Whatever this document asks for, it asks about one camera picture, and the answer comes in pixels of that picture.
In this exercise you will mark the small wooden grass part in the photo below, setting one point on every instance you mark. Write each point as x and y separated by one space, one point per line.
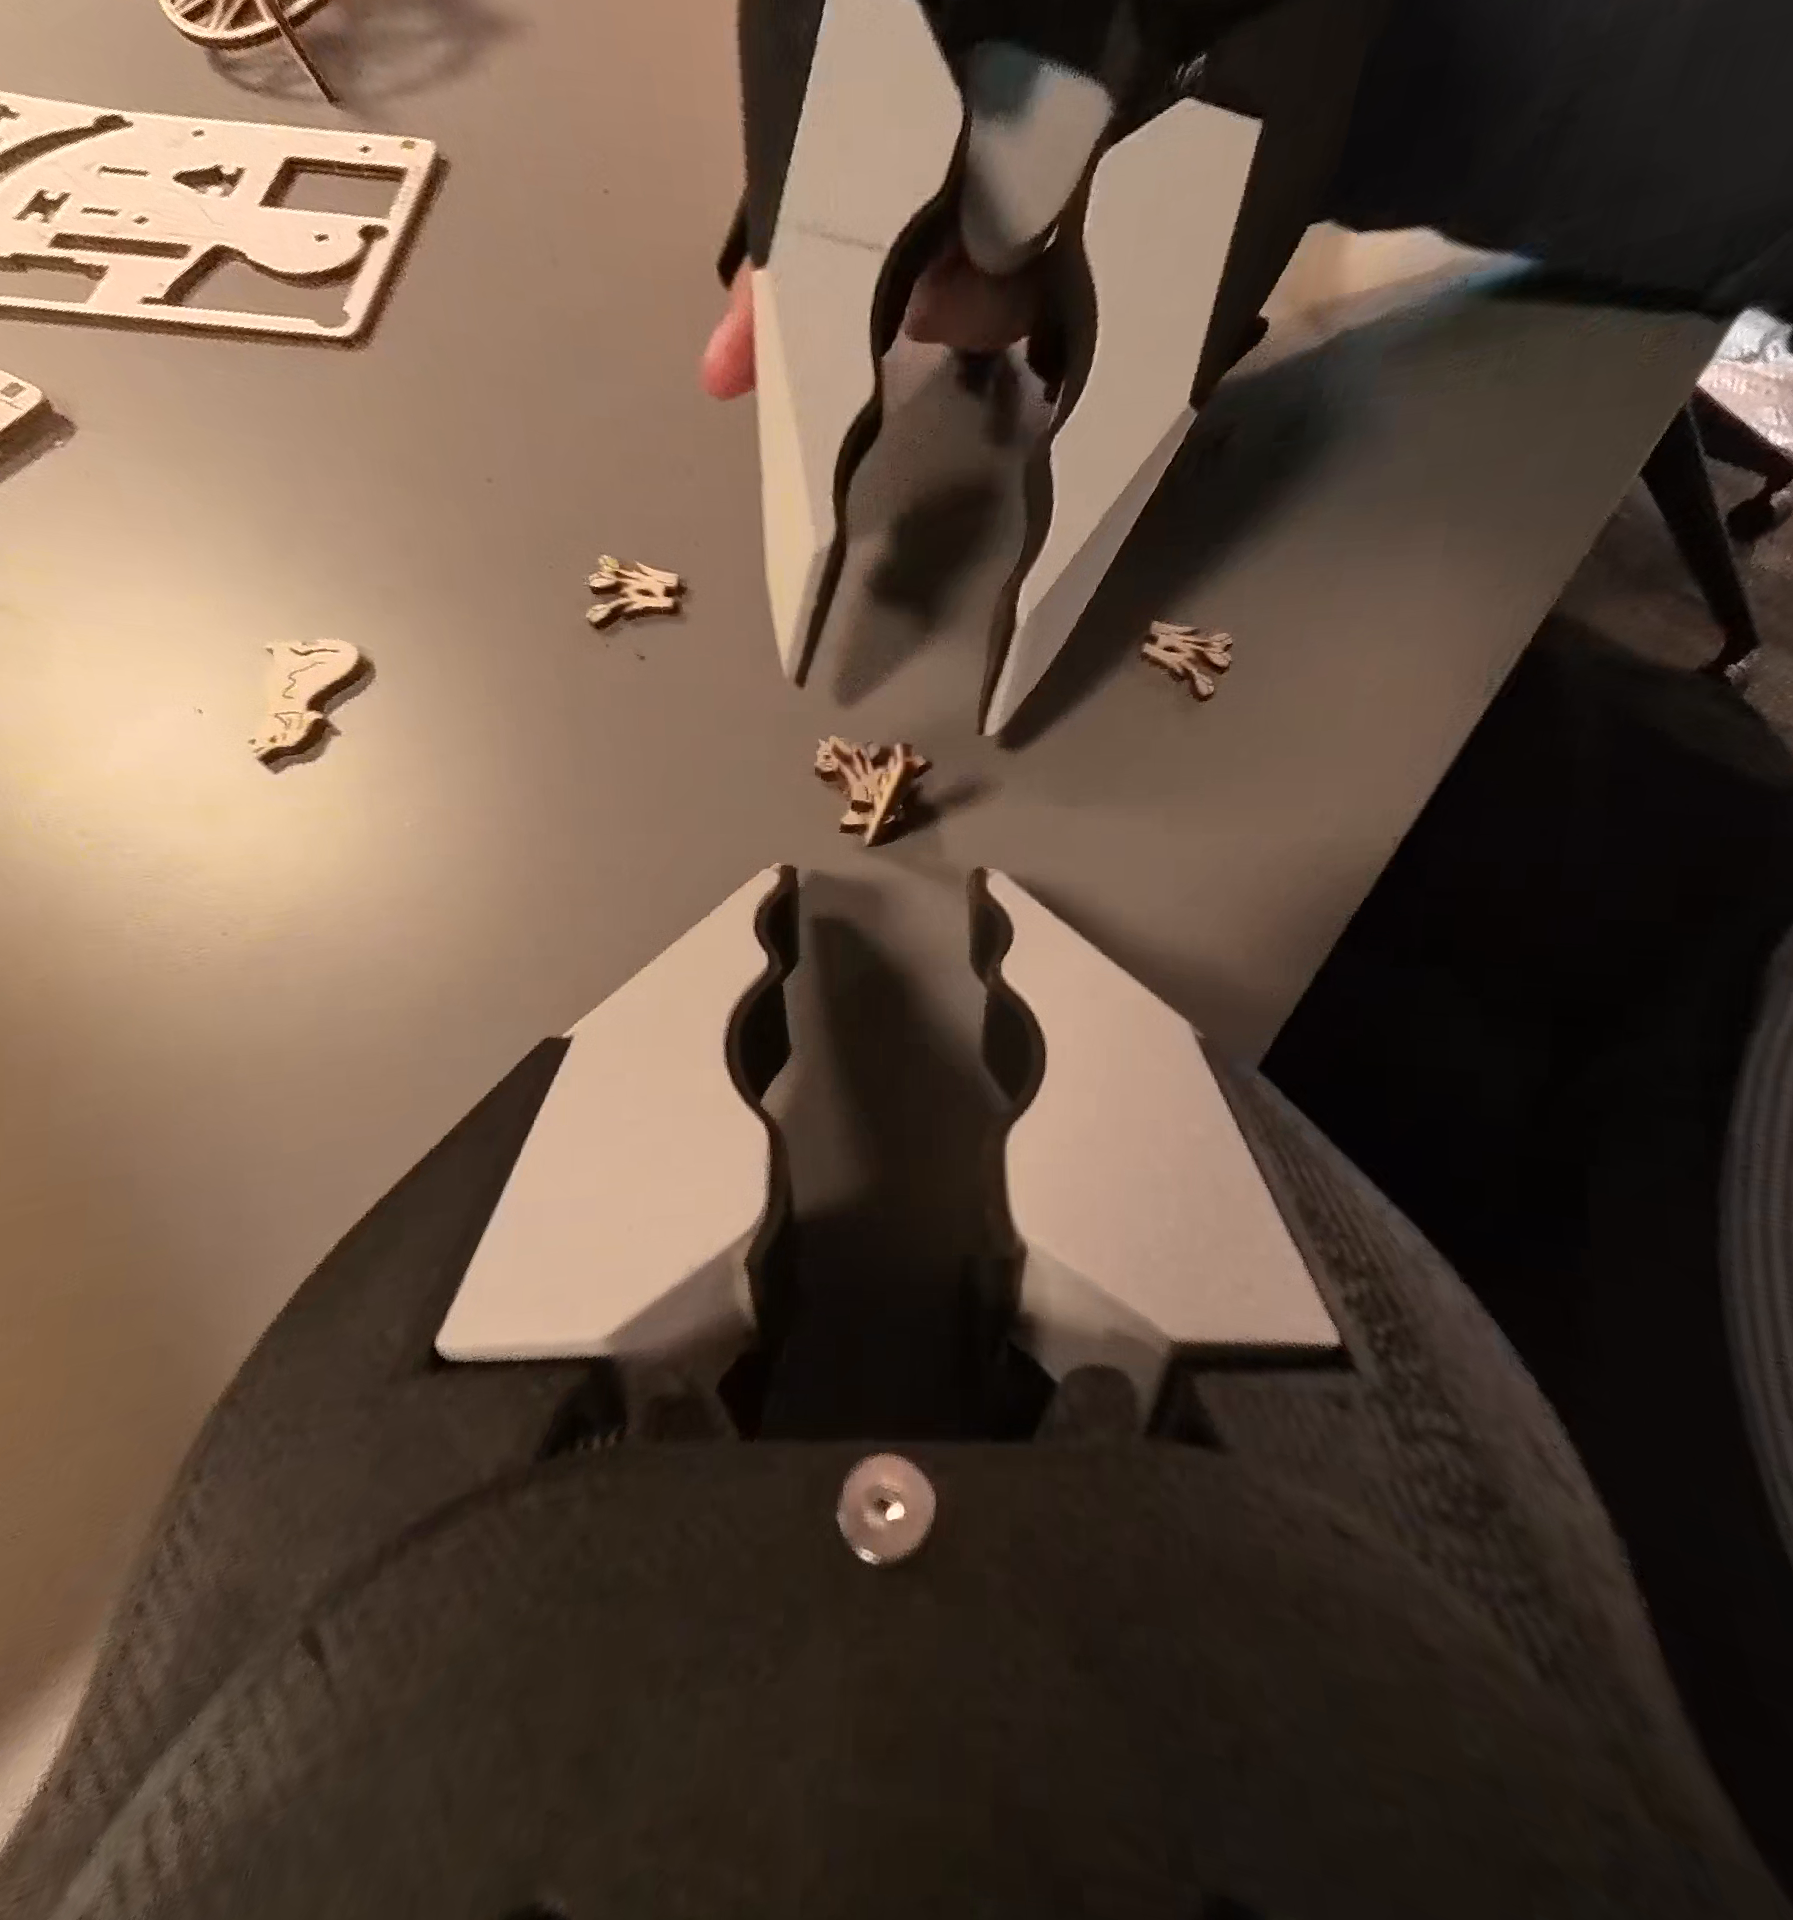
867 780
1189 659
634 594

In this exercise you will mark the small wooden cat part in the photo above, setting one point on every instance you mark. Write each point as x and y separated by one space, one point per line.
312 682

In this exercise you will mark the wooden parts sheet, large cutouts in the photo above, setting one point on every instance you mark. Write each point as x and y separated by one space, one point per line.
100 128

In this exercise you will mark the wooden bicycle model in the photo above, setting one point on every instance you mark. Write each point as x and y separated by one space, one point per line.
220 24

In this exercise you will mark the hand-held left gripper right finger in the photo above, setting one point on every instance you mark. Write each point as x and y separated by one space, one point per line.
1151 1199

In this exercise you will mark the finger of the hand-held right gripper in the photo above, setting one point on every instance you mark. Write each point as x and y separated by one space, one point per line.
836 226
1137 331

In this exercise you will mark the person's right forearm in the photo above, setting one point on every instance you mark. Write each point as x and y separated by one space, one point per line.
1585 121

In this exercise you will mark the person's right hand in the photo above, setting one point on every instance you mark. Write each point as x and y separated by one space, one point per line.
971 301

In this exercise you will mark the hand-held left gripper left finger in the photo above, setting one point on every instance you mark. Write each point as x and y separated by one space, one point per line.
611 1199

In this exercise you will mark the black metal leg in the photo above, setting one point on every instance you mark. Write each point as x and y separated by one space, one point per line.
1706 555

